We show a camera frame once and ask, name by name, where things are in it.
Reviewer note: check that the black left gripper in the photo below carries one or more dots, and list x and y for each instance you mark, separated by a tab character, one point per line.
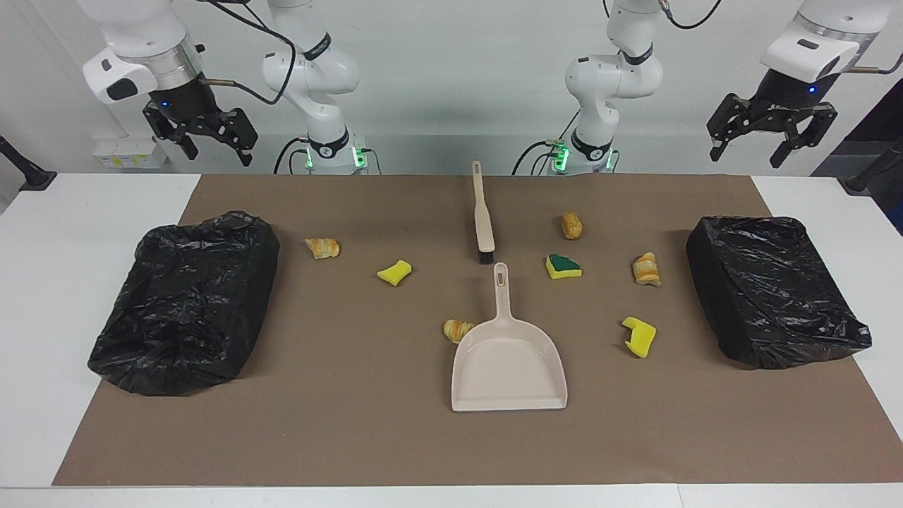
783	99

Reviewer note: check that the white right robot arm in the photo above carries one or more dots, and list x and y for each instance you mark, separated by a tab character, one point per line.
310	70

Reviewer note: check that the brown bread roll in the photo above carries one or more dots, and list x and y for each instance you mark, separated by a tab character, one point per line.
571	226

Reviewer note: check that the black bag lined bin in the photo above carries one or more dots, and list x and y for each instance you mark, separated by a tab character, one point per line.
183	303
776	296

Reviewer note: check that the golden croissant piece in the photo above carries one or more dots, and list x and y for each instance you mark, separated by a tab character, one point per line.
647	270
457	330
322	248

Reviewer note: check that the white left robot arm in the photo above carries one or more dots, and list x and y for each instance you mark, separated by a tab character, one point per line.
614	77

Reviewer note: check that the beige hand brush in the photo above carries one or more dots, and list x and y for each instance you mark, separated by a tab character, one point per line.
483	226

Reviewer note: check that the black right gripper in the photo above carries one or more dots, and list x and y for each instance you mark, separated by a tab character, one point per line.
185	102

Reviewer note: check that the green and yellow sponge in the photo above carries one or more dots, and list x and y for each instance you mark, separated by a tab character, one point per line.
563	267

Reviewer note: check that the black pole stand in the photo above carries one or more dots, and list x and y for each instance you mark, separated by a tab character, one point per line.
35	178
857	183

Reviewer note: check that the yellow sponge piece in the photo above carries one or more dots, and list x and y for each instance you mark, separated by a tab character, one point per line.
394	273
640	339

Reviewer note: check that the brown paper table mat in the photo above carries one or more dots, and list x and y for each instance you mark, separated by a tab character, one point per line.
353	423

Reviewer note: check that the white power strip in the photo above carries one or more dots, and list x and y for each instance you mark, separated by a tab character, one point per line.
130	154

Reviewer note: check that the beige plastic dustpan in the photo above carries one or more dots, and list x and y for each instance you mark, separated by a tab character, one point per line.
508	367

